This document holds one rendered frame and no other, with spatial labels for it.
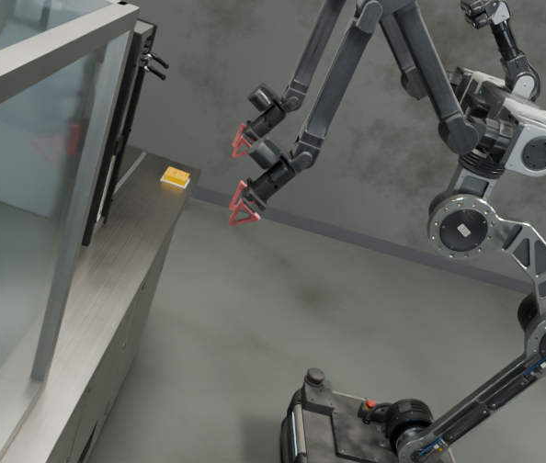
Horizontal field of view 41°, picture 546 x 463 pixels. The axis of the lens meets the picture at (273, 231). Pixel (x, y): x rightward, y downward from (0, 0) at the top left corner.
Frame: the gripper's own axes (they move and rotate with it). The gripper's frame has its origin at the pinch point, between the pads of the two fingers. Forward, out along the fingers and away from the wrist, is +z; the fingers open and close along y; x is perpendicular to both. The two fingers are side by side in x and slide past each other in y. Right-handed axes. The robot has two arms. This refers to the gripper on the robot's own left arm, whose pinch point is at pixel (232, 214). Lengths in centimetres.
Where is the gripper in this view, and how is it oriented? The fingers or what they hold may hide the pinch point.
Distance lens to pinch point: 189.7
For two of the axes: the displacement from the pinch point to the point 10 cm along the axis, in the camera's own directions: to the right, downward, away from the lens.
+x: 6.7, 6.6, 3.4
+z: -7.4, 6.1, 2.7
